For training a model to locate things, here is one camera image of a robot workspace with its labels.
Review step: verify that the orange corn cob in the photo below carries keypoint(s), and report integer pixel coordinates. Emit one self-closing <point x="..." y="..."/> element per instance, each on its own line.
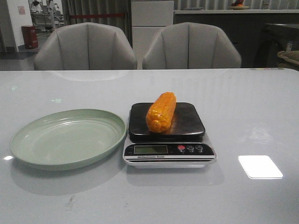
<point x="159" y="115"/>

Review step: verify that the dark kitchen counter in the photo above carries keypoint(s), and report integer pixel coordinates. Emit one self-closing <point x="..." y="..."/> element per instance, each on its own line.
<point x="243" y="27"/>

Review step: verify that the white drawer cabinet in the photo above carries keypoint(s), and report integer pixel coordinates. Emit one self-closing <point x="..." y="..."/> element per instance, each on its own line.
<point x="148" y="17"/>

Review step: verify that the black silver kitchen scale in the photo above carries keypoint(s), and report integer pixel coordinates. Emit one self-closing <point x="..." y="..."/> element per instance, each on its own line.
<point x="184" y="145"/>

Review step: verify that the grey upholstered chair left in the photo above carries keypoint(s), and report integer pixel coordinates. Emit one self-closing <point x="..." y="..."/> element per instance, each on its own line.
<point x="86" y="46"/>

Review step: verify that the grey upholstered chair right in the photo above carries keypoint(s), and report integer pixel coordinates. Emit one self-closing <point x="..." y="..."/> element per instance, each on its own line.
<point x="191" y="45"/>

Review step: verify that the light green round plate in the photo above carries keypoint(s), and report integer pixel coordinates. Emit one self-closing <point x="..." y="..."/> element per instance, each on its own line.
<point x="69" y="139"/>

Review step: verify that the grey upholstered chair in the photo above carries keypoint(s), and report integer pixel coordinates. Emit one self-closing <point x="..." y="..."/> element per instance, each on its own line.
<point x="191" y="45"/>
<point x="86" y="46"/>

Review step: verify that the fruit bowl on counter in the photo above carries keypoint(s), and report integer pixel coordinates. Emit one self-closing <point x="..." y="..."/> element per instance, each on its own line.
<point x="238" y="5"/>

